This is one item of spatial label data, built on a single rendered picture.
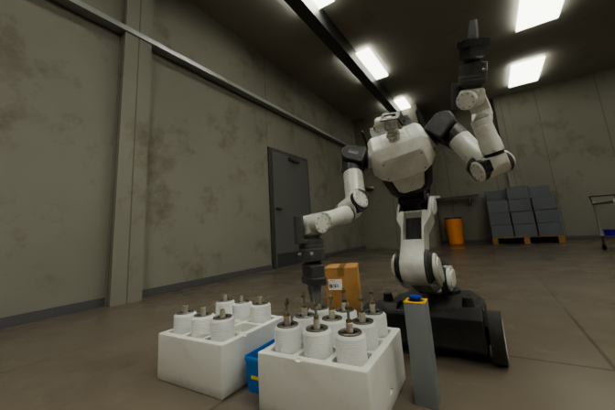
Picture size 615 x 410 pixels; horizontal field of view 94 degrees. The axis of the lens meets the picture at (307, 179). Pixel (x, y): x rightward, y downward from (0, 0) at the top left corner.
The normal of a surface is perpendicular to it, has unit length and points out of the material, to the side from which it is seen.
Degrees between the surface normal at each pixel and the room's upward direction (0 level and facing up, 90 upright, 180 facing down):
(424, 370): 90
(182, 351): 90
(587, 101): 90
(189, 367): 90
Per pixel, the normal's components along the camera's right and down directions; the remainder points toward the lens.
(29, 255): 0.84, -0.15
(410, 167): -0.08, 0.54
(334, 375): -0.51, -0.13
